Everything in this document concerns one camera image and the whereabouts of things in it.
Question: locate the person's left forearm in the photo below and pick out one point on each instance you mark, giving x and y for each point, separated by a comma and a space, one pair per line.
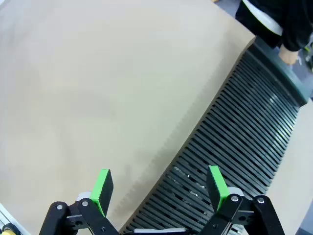
296, 29

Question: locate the aluminium frame rail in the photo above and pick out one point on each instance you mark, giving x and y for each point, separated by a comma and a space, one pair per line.
9, 220

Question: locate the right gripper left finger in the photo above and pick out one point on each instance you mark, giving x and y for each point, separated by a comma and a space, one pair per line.
100, 193

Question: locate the person in black jacket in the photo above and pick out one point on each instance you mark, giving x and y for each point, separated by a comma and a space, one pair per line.
249, 27

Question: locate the person's left hand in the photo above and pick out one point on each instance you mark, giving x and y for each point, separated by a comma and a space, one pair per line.
288, 55

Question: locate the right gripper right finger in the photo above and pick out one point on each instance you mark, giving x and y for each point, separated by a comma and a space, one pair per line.
217, 191

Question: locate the black slotted PCB rack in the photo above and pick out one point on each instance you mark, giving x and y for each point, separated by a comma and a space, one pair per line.
244, 122

